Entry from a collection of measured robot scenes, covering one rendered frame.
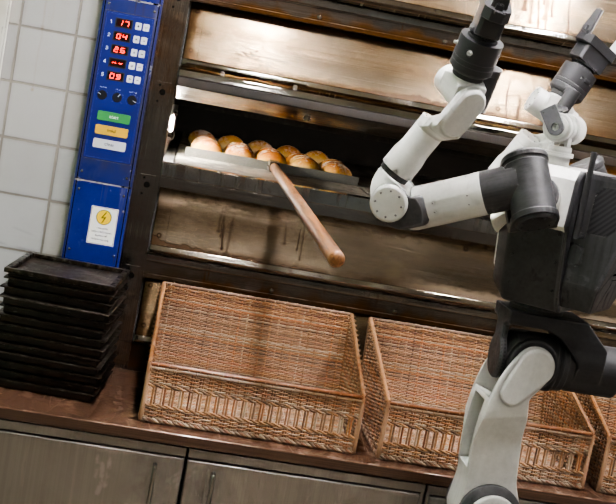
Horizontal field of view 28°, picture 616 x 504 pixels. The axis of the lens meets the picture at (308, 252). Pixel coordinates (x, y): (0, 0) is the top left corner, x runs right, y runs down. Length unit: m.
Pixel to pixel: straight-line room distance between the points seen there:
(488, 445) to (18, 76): 1.64
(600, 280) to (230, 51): 1.34
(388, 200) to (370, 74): 1.05
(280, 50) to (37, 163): 0.74
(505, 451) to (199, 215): 1.21
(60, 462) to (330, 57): 1.32
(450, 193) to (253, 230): 1.12
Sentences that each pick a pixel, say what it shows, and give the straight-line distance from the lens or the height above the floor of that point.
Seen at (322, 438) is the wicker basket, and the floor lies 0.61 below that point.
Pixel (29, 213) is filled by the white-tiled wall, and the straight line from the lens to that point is 3.57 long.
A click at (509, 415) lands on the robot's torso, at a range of 2.75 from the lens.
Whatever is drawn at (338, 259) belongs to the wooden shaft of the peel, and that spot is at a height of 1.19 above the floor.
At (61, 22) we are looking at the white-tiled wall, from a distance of 3.53.
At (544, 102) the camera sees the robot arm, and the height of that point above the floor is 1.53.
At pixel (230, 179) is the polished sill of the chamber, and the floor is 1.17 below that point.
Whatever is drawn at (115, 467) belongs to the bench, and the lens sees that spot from 3.13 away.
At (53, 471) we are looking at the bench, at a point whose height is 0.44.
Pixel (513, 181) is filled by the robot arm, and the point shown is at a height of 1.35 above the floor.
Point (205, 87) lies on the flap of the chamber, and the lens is 3.36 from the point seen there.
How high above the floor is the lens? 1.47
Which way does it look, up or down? 8 degrees down
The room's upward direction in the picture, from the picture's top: 11 degrees clockwise
